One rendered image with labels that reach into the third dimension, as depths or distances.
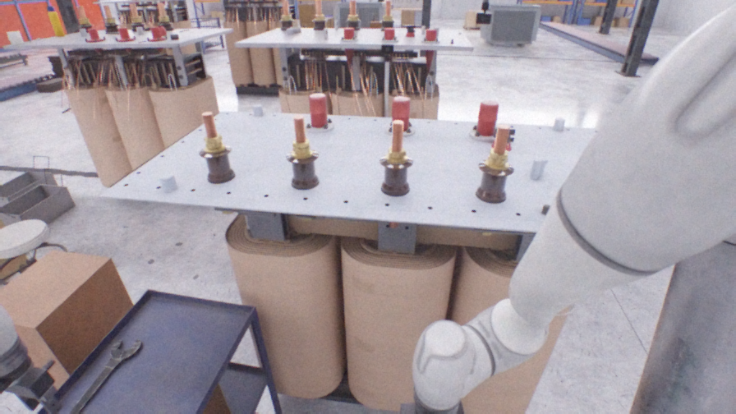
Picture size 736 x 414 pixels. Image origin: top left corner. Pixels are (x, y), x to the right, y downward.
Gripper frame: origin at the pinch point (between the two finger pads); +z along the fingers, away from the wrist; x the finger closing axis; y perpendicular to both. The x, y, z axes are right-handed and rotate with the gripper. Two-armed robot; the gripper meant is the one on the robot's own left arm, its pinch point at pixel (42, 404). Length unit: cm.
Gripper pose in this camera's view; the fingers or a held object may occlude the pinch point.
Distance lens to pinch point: 129.9
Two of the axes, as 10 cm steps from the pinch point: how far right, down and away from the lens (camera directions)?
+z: 0.0, 8.7, 5.0
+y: 1.5, -4.9, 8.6
